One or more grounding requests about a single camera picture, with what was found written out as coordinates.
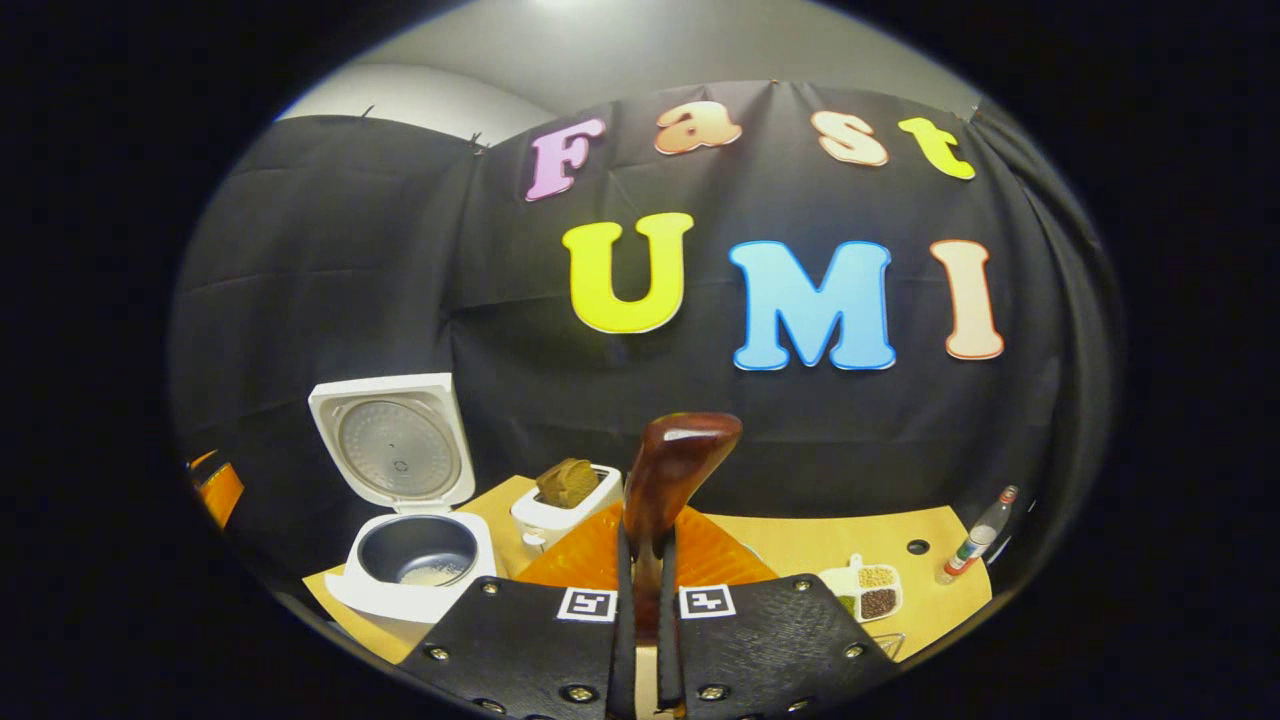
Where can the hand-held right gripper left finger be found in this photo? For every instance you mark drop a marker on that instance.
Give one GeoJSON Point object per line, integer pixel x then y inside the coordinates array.
{"type": "Point", "coordinates": [520, 640]}

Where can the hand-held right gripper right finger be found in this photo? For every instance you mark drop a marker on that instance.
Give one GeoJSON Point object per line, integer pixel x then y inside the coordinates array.
{"type": "Point", "coordinates": [780, 650]}

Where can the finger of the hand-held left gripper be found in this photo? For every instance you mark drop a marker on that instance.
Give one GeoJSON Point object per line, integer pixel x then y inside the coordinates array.
{"type": "Point", "coordinates": [222, 495]}

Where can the white rice cooker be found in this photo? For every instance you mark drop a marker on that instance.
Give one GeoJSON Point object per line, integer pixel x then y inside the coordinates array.
{"type": "Point", "coordinates": [400, 450]}

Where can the brown wooden spoon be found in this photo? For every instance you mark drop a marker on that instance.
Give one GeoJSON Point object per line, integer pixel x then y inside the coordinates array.
{"type": "Point", "coordinates": [675, 470]}

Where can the white divided bean dish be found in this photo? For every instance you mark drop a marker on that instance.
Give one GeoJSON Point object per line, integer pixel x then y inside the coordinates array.
{"type": "Point", "coordinates": [878, 590]}

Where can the white toaster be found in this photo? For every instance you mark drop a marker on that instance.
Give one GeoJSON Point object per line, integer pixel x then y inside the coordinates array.
{"type": "Point", "coordinates": [545, 522]}

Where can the brown bread slice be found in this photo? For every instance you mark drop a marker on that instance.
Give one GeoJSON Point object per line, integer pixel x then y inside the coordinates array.
{"type": "Point", "coordinates": [568, 483]}

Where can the clear bottle with red label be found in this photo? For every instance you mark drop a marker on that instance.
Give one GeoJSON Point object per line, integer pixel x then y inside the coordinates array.
{"type": "Point", "coordinates": [975, 545]}

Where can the black backdrop cloth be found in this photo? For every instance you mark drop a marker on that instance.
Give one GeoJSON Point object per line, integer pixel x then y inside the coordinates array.
{"type": "Point", "coordinates": [400, 280]}

